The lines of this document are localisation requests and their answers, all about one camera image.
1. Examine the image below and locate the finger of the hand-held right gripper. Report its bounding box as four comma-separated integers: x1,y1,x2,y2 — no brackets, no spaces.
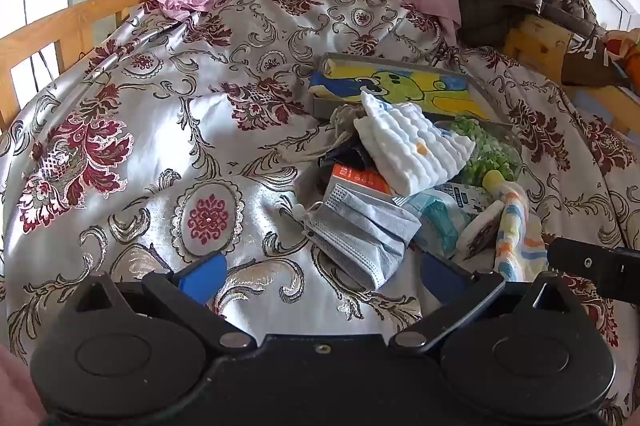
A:
546,236,640,303

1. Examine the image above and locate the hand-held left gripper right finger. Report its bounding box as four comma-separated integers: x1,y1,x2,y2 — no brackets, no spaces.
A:
389,250,573,354

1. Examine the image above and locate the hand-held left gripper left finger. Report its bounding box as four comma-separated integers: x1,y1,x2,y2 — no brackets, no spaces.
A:
75,252,258,352

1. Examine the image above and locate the teal and white wipes packet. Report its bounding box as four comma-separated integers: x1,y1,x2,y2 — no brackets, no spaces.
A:
400,188,473,257

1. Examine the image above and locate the grey face mask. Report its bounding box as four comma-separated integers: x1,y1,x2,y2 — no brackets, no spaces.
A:
295,183,422,289

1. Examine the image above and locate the grey drawstring pouch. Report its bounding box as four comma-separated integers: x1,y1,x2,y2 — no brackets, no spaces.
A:
280,103,372,163

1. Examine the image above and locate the grey box with cartoon lining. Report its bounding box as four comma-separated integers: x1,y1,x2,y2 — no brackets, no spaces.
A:
307,52,516,132

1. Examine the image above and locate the small white printed pouch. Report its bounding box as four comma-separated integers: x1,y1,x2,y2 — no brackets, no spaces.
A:
456,200,506,259

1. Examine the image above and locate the white and blue milk carton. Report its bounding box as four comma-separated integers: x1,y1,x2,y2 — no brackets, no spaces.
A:
435,183,493,214

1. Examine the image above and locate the striped colourful sock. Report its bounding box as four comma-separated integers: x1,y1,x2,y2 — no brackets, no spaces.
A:
482,169,548,282

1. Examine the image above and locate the orange and white carton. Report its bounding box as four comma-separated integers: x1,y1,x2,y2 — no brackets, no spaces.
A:
327,163,396,202

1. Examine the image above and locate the clear bag of green pieces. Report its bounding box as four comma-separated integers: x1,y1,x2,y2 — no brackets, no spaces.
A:
435,116,523,187

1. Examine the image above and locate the white waffle towel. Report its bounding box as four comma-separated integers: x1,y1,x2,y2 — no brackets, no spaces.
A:
354,88,477,197

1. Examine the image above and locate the floral satin blanket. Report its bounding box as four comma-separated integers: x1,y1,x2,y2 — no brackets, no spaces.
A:
0,0,640,407

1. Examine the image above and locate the dark blue cloth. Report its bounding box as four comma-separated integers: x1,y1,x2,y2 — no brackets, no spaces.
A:
320,138,373,172

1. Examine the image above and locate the brown printed cloth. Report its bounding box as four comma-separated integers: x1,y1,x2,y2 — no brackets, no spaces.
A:
560,28,633,89

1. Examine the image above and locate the colourful orange cloth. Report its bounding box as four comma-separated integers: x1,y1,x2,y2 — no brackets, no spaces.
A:
600,28,640,97

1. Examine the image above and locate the pink fleece garment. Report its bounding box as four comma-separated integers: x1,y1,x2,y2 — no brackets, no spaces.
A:
0,346,51,426

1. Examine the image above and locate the wooden bed frame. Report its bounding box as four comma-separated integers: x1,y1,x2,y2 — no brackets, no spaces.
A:
502,13,640,142
0,0,156,132

